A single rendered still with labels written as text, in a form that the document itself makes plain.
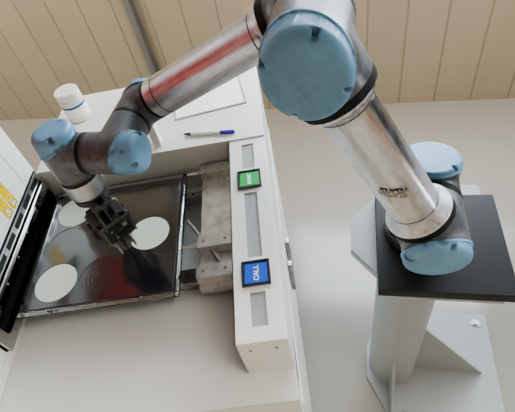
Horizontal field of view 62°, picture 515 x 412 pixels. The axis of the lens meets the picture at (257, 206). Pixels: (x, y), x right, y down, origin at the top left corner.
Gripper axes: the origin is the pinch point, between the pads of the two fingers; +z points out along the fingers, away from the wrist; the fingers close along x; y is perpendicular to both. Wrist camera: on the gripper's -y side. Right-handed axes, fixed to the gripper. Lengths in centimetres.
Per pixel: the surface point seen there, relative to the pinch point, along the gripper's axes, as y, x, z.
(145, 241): 2.4, 4.1, 1.2
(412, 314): 49, 48, 34
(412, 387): 54, 51, 90
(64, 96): -46, 12, -15
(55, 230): -19.1, -11.1, 1.3
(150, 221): -2.2, 8.0, 1.2
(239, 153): 1.8, 35.1, -4.8
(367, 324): 26, 59, 91
